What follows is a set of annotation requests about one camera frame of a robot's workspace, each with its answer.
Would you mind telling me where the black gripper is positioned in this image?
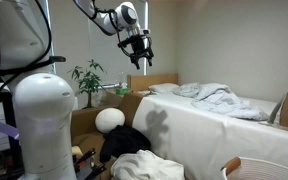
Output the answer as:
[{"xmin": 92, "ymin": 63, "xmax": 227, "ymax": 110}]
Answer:
[{"xmin": 117, "ymin": 28, "xmax": 155, "ymax": 71}]

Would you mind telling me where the white jersey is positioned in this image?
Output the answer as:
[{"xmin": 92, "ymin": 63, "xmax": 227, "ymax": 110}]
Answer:
[{"xmin": 110, "ymin": 149, "xmax": 186, "ymax": 180}]

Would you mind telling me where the white woven laundry basket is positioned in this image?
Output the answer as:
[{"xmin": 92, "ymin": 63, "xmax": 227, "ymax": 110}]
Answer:
[{"xmin": 220, "ymin": 156, "xmax": 288, "ymax": 180}]

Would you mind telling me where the wooden headboard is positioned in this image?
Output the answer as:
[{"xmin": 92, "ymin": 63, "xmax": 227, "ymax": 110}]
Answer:
[{"xmin": 127, "ymin": 73, "xmax": 179, "ymax": 93}]

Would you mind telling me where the clear water bottle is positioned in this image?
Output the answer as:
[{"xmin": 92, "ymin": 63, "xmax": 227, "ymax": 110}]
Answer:
[{"xmin": 118, "ymin": 71, "xmax": 127, "ymax": 89}]

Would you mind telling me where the white pillow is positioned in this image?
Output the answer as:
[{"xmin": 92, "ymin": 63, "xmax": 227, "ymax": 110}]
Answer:
[{"xmin": 148, "ymin": 82, "xmax": 180, "ymax": 95}]

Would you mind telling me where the green tissue box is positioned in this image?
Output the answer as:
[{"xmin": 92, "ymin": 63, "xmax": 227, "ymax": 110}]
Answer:
[{"xmin": 115, "ymin": 87, "xmax": 134, "ymax": 97}]

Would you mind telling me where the brown bedside box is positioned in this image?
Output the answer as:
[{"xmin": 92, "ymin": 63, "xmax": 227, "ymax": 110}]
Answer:
[{"xmin": 103, "ymin": 89, "xmax": 125, "ymax": 108}]

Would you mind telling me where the green potted plant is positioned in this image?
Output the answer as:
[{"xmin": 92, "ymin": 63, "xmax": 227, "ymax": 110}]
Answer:
[{"xmin": 67, "ymin": 59, "xmax": 108, "ymax": 110}]

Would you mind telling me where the black garment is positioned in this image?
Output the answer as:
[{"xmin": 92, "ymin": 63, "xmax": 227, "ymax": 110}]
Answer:
[{"xmin": 99, "ymin": 124, "xmax": 152, "ymax": 164}]

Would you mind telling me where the brown leather sofa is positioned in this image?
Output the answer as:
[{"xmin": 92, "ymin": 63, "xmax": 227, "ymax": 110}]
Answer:
[{"xmin": 71, "ymin": 91, "xmax": 146, "ymax": 180}]

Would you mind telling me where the grey crumpled duvet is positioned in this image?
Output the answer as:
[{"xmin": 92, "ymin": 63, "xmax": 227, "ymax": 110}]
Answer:
[{"xmin": 172, "ymin": 82, "xmax": 270, "ymax": 122}]

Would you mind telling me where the bed with white sheet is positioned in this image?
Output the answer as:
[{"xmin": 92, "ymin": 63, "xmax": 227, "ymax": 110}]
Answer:
[{"xmin": 132, "ymin": 83, "xmax": 288, "ymax": 180}]

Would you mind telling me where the yellow foam block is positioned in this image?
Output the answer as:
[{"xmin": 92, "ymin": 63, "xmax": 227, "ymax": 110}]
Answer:
[{"xmin": 71, "ymin": 145, "xmax": 84, "ymax": 160}]

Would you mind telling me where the black tool pile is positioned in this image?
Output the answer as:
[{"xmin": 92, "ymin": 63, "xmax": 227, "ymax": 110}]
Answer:
[{"xmin": 72, "ymin": 148, "xmax": 108, "ymax": 180}]

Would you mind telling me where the black vertical pole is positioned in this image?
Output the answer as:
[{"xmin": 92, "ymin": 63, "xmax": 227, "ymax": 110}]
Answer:
[{"xmin": 0, "ymin": 89, "xmax": 24, "ymax": 169}]

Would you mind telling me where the purple strip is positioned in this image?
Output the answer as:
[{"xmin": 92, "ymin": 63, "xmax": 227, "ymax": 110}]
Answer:
[{"xmin": 0, "ymin": 117, "xmax": 20, "ymax": 141}]

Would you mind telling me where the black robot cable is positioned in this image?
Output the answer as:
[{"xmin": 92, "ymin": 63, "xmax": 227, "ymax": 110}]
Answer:
[{"xmin": 0, "ymin": 0, "xmax": 67, "ymax": 155}]

